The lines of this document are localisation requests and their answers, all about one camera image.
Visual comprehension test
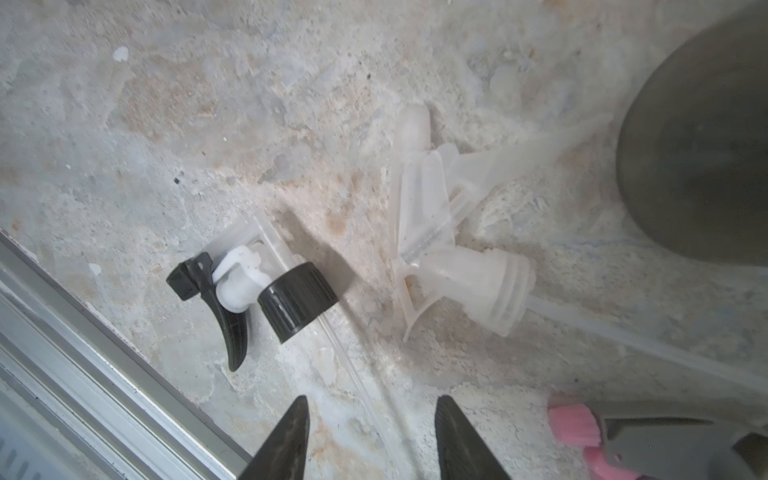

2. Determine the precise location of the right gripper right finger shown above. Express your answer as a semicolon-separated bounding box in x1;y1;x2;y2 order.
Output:
434;395;511;480

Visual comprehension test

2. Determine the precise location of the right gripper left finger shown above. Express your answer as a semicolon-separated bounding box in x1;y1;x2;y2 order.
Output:
237;395;310;480

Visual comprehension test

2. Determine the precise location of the black white spray nozzle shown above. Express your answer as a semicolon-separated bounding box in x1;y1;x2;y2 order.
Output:
165;221;385;433

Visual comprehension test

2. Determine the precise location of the pink grey spray nozzle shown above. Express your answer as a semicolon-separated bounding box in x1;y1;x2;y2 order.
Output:
547;400;767;479

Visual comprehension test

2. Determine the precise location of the clear spray nozzle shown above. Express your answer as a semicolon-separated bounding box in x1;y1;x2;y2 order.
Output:
389;105;767;393

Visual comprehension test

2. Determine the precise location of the dark grey bottle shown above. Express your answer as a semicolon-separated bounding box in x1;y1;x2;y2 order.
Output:
616;1;767;267

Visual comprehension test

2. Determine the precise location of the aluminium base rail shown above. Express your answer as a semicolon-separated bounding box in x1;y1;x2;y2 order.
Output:
1;235;251;479

